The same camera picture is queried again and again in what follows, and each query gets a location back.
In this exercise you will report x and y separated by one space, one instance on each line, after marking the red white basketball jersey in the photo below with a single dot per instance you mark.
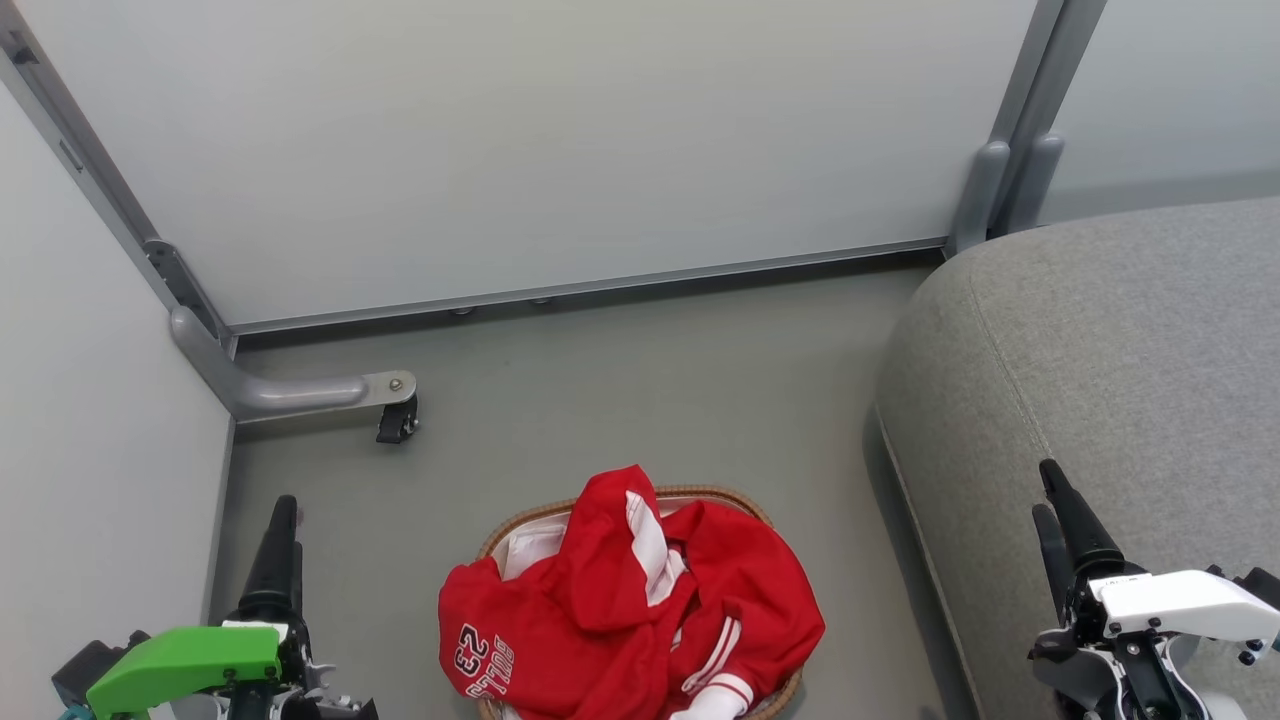
600 620

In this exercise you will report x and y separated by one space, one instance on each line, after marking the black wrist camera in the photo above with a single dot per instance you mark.
85 665
1260 583

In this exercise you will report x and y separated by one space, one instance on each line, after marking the grey partition post with foot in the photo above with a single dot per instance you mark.
280 395

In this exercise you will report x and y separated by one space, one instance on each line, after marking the grey double partition post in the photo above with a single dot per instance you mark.
985 180

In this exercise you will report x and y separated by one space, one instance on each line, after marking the white cloth basket liner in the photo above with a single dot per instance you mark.
530 545

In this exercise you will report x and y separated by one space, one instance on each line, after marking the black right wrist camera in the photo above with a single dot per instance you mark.
1260 583

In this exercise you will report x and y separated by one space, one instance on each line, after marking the grey fabric sofa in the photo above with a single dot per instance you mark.
1100 350

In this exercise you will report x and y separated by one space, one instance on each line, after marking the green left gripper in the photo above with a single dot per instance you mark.
190 660

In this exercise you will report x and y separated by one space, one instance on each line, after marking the woven wicker laundry basket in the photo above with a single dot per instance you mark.
715 492

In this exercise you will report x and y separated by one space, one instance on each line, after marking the black caster wheel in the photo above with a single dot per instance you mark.
396 422

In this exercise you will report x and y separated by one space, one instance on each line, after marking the grey partition bottom rail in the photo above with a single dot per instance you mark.
600 285

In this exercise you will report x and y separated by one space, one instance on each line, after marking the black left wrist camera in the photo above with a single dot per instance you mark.
85 665

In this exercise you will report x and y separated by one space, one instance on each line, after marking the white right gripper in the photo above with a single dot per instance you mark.
1170 600

